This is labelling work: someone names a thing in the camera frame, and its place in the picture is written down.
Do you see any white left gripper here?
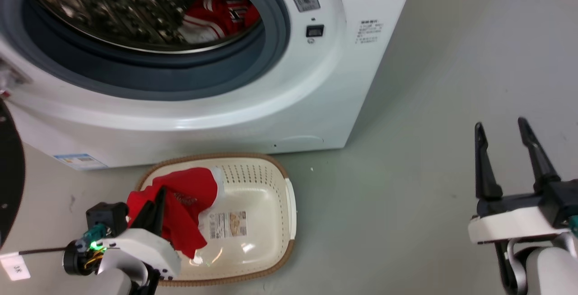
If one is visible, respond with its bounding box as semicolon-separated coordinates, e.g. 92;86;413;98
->
97;186;182;282

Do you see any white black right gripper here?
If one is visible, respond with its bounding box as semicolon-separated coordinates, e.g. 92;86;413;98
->
468;117;578;245

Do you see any red garment white trim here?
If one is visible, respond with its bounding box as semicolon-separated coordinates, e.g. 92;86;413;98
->
126;167;226;259

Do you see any cream laundry basket brown rim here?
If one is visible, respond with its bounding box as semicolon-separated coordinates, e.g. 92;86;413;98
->
135;153;298;286

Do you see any black washing machine door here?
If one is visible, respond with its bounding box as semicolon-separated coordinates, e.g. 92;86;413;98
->
0;98;26;247

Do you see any white front-load washing machine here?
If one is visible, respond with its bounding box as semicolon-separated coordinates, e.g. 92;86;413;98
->
0;0;419;169

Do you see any steel washing machine drum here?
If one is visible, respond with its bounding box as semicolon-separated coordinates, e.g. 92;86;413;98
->
30;0;264;54

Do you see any printed product sticker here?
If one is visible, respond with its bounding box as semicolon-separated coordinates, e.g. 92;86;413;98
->
208;211;248;240

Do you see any blue energy label sticker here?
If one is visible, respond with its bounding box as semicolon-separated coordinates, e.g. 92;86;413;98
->
53;153;109;171

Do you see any grey rubber door gasket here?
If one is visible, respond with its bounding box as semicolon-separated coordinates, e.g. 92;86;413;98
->
0;0;291;102

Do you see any white paper tag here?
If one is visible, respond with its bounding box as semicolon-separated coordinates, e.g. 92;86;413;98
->
0;253;31;281

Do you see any small printed text sticker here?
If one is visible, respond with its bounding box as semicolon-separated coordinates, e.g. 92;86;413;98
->
355;19;384;45

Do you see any red white garment with stripes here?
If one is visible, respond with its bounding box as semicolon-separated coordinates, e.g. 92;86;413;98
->
178;0;261;44

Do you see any thin black cable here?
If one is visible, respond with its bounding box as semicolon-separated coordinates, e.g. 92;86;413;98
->
17;246;68;256

